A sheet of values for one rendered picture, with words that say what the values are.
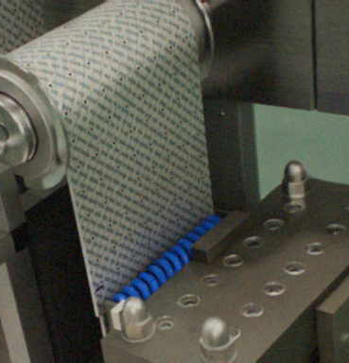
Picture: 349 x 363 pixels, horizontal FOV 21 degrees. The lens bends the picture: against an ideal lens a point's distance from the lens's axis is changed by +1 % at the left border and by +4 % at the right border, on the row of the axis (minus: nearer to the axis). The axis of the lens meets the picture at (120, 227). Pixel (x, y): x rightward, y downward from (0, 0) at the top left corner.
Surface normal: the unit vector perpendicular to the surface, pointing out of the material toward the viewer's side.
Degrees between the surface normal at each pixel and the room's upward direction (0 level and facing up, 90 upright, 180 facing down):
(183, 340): 0
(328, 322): 90
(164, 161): 90
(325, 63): 90
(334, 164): 0
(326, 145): 0
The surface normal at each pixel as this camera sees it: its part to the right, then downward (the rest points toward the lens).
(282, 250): -0.15, -0.85
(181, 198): 0.77, 0.22
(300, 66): -0.62, 0.48
